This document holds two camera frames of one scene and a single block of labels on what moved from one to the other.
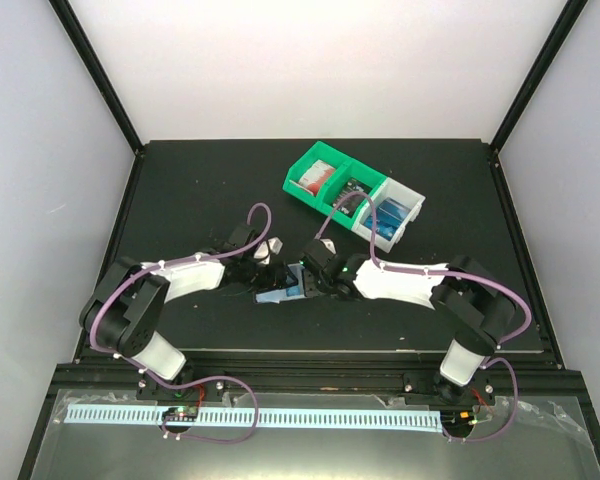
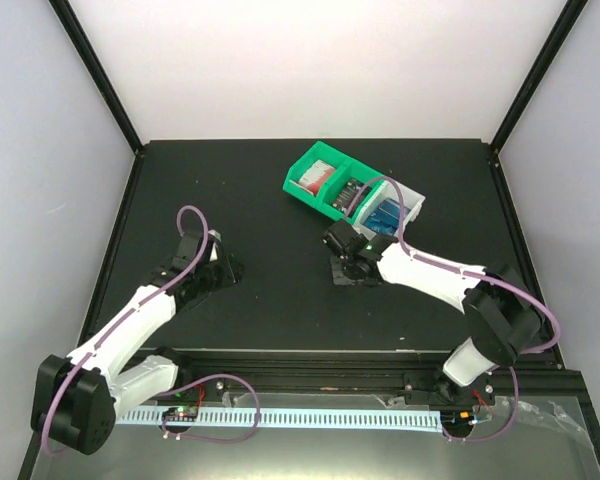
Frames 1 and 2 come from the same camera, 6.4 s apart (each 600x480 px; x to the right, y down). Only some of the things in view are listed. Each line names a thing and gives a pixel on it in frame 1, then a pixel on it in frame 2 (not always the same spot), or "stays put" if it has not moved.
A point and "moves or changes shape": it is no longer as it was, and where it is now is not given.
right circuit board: x=458 y=423 stays put
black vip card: x=350 y=204 stays put
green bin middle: x=349 y=176 stays put
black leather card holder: x=276 y=295 moves or changes shape
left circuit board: x=180 y=414 stays put
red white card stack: x=315 y=177 stays put
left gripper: x=276 y=278 -> x=231 y=274
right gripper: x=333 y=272 -> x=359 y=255
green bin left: x=314 y=172 stays put
